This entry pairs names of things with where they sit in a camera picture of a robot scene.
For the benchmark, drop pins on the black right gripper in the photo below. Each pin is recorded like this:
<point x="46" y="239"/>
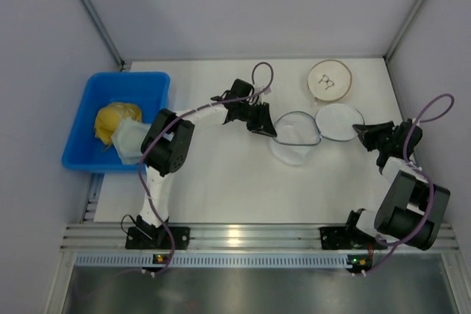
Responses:
<point x="377" y="135"/>

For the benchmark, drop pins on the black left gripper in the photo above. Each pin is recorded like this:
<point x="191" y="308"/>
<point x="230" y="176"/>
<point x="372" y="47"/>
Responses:
<point x="258" y="118"/>

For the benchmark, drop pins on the white mesh laundry bag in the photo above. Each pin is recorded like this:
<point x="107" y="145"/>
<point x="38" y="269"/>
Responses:
<point x="299" y="132"/>

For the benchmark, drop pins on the pale green bra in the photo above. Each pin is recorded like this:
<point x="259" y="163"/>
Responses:
<point x="127" y="140"/>

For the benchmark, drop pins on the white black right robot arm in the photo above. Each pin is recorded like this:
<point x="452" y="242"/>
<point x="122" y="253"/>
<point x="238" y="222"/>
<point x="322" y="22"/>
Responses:
<point x="413" y="208"/>

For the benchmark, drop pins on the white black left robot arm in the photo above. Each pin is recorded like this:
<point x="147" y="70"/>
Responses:
<point x="166" y="145"/>

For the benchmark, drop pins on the blue plastic bin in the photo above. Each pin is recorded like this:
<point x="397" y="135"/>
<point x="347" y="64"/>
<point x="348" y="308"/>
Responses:
<point x="85" y="152"/>

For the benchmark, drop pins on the yellow cloth garment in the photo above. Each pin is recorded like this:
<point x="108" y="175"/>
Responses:
<point x="109" y="118"/>

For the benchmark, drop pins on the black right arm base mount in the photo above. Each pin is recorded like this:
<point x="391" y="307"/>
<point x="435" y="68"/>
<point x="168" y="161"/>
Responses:
<point x="347" y="238"/>

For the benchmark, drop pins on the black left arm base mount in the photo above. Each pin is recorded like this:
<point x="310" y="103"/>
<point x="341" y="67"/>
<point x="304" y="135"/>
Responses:
<point x="158" y="239"/>

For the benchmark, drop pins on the aluminium rail frame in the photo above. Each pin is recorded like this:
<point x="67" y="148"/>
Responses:
<point x="207" y="238"/>

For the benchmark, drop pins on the white slotted cable duct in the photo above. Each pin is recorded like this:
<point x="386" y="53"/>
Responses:
<point x="224" y="260"/>

